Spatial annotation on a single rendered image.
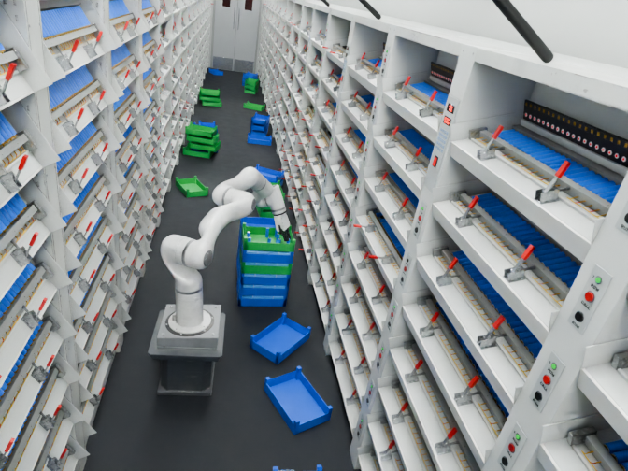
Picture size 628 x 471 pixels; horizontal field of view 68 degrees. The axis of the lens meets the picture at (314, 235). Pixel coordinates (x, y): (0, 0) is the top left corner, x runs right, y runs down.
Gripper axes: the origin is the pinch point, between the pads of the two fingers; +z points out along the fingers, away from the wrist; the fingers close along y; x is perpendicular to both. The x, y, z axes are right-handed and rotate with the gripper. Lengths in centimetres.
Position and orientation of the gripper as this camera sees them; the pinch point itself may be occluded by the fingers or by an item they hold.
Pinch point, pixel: (287, 236)
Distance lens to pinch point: 275.4
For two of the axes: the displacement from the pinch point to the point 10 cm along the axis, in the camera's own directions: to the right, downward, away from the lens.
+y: -3.3, 3.9, -8.6
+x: 9.1, -1.2, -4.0
